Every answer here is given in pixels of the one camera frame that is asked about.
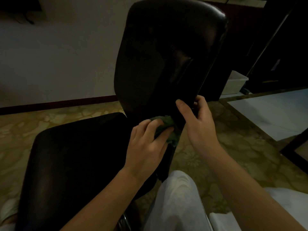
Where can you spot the person's right hand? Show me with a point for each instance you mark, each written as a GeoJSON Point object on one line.
{"type": "Point", "coordinates": [202, 132]}

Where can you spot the person's left hand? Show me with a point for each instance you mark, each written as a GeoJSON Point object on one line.
{"type": "Point", "coordinates": [144, 153]}

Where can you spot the green cleaning cloth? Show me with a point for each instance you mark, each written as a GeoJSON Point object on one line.
{"type": "Point", "coordinates": [170, 132]}

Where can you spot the black leather chair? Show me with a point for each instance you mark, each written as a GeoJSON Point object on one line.
{"type": "Point", "coordinates": [156, 57]}

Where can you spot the person's right forearm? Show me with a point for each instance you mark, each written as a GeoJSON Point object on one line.
{"type": "Point", "coordinates": [255, 192]}

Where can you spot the person's left forearm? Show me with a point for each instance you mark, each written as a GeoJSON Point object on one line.
{"type": "Point", "coordinates": [96, 204]}

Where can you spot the white plastic bin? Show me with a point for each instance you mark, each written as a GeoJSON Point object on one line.
{"type": "Point", "coordinates": [234, 82]}

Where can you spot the small teal floor item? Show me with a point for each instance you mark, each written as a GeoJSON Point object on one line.
{"type": "Point", "coordinates": [245, 90]}

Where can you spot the dark framed panel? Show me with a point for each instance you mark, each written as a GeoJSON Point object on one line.
{"type": "Point", "coordinates": [293, 151]}

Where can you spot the dark red baseboard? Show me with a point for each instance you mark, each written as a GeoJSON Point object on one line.
{"type": "Point", "coordinates": [57, 104]}

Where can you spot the dark cabinet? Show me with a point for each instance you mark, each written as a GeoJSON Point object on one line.
{"type": "Point", "coordinates": [240, 33]}

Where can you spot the dark wooden wardrobe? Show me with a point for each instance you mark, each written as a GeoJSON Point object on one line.
{"type": "Point", "coordinates": [286, 45]}

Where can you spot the white sneaker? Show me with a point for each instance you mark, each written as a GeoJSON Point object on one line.
{"type": "Point", "coordinates": [8, 209]}

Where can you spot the black wall television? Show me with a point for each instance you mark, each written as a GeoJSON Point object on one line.
{"type": "Point", "coordinates": [16, 3]}

